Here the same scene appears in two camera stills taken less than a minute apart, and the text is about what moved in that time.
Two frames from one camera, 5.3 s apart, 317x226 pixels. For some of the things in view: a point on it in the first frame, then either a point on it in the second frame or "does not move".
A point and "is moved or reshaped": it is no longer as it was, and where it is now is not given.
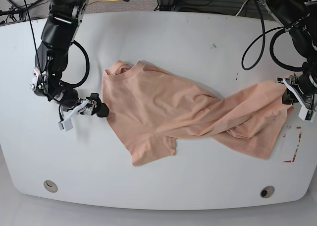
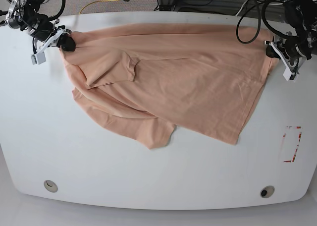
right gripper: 303,85 to 290,49
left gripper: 85,106 to 43,30
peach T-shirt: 154,107 is moved or reshaped
